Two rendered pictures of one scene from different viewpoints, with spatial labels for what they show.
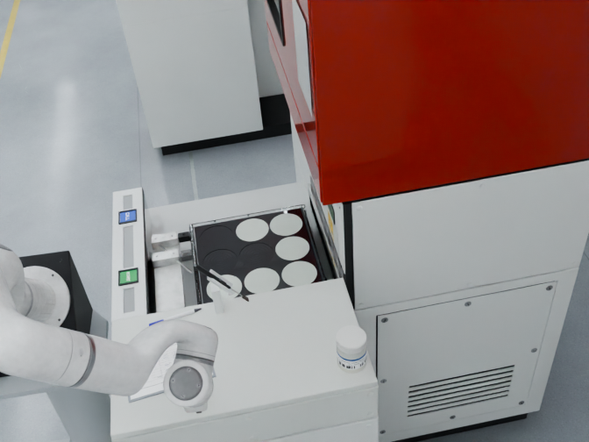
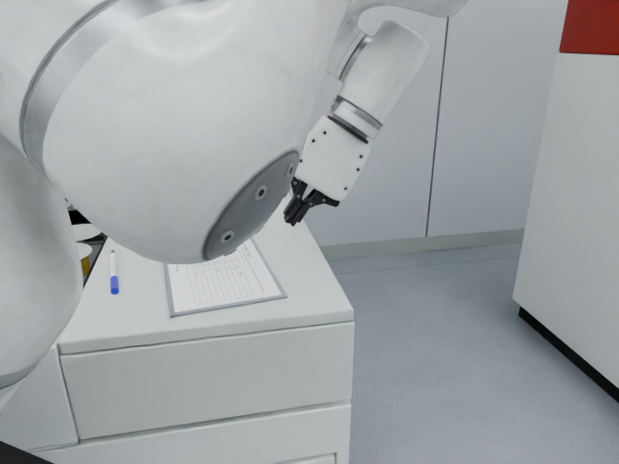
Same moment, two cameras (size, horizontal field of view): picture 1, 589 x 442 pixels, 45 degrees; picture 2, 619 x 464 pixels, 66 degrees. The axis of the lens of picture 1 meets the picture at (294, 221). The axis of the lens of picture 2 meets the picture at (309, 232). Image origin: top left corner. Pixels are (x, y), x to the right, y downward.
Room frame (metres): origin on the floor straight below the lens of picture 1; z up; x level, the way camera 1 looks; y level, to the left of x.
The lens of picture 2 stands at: (0.99, 0.97, 1.28)
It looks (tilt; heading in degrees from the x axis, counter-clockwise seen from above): 22 degrees down; 265
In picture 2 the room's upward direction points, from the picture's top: straight up
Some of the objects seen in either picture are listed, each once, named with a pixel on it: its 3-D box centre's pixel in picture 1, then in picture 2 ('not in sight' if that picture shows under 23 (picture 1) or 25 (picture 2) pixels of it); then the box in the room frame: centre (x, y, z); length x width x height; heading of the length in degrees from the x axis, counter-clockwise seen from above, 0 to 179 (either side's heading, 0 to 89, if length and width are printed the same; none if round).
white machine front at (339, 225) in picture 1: (315, 170); not in sight; (1.71, -0.08, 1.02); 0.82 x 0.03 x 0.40; 7
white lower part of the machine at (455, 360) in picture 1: (415, 286); not in sight; (1.75, -0.42, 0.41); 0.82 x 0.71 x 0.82; 7
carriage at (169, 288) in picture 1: (169, 283); not in sight; (1.44, 0.38, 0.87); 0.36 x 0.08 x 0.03; 7
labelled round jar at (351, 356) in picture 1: (351, 349); not in sight; (1.02, -0.10, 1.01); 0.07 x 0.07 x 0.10
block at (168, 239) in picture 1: (165, 239); not in sight; (1.60, 0.40, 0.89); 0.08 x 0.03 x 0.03; 97
